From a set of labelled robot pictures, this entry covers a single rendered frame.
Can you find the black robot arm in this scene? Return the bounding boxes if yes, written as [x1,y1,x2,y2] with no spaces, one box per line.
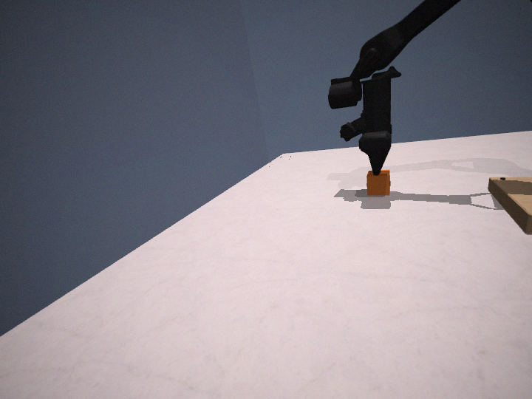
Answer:
[328,0,460,142]

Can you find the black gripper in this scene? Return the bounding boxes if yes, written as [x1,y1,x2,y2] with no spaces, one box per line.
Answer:
[359,101,392,176]

